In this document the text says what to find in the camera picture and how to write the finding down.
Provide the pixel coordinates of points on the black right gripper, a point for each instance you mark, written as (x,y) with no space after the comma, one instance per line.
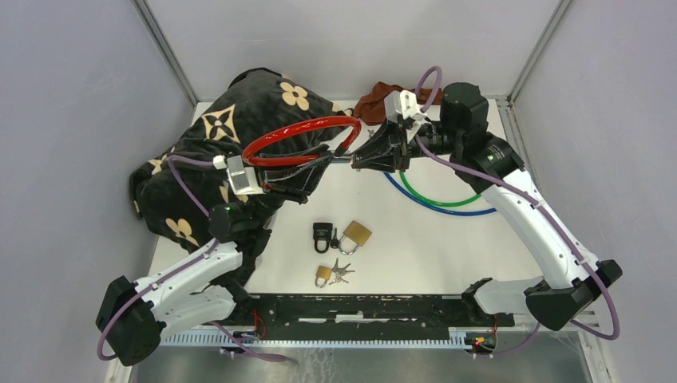
(389,148)

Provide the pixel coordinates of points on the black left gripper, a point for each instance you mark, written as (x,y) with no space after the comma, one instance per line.
(294,182)

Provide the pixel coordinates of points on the red cable lock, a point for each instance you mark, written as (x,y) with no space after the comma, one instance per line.
(300,135)

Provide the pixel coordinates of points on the black padlock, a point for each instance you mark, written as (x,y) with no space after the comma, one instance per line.
(322,235)

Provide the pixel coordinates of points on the blue cable lock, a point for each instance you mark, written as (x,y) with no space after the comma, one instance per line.
(453,211)

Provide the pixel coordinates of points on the green cable lock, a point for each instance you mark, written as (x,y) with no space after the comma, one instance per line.
(433,202)

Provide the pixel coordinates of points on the small brass padlock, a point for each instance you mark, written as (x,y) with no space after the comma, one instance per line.
(322,276)

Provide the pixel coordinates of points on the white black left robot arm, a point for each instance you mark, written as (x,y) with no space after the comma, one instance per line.
(136,316)

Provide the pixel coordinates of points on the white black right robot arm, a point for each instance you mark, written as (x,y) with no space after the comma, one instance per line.
(572,277)

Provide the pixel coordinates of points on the brown crumpled cloth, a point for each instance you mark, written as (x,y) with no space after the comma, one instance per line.
(371,108)

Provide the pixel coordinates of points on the black floral patterned blanket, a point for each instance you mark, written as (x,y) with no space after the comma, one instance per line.
(174,199)

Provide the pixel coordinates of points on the small padlock keys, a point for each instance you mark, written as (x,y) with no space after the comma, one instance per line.
(340,273)

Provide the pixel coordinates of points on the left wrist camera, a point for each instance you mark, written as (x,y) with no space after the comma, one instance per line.
(242,179)

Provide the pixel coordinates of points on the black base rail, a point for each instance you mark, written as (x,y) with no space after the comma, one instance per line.
(367,317)

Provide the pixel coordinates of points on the white slotted cable duct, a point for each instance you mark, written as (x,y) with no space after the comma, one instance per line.
(212,337)

